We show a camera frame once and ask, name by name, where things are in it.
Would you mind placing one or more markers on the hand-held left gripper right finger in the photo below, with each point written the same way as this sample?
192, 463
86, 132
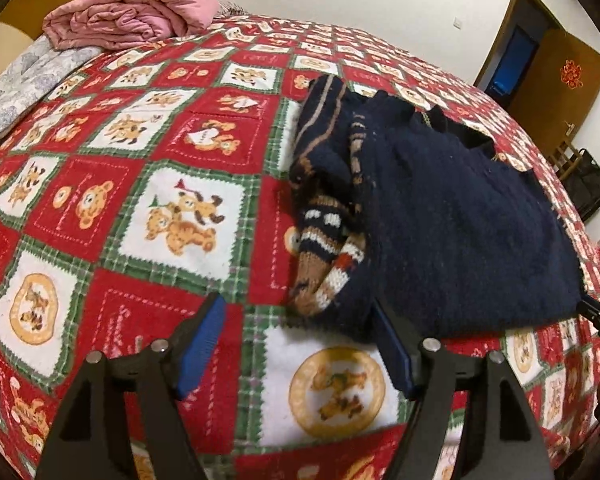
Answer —
397, 355

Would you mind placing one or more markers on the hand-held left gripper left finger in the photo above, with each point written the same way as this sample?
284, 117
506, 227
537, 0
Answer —
205, 345

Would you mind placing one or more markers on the navy patterned knit sweater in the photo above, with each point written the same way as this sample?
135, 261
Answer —
455, 210

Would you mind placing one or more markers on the black bag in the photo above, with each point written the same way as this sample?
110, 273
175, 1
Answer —
587, 185

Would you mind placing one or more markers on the wooden chair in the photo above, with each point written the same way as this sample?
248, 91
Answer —
562, 157

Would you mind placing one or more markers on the red checked bear bedspread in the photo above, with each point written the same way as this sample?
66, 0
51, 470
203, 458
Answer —
130, 160

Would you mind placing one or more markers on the brown wooden door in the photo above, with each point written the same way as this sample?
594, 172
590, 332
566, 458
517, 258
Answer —
545, 90

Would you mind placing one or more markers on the red paper door decoration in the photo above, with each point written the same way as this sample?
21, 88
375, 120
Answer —
573, 73

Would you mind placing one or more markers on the grey floral pillow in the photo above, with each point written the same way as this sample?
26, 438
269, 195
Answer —
25, 80

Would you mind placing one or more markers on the grey striped cloth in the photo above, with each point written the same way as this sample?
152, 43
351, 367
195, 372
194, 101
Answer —
232, 8

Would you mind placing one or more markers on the folded pink quilt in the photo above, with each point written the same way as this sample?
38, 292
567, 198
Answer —
130, 10

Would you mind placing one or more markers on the cream and brown headboard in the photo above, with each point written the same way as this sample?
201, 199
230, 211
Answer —
10, 25

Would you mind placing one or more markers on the brown door frame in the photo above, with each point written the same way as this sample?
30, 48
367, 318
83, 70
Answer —
500, 30

